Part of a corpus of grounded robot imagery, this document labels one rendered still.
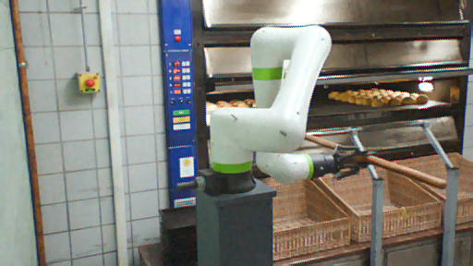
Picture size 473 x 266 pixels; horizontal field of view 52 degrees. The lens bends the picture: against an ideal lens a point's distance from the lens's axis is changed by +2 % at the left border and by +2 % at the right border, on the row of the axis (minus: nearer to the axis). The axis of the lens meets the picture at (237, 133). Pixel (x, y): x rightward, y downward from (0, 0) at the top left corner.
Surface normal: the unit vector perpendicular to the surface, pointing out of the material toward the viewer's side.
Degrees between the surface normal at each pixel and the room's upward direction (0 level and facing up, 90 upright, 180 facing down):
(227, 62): 70
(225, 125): 88
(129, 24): 90
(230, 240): 90
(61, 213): 90
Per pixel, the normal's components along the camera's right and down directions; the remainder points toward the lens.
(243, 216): 0.44, 0.17
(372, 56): 0.35, -0.18
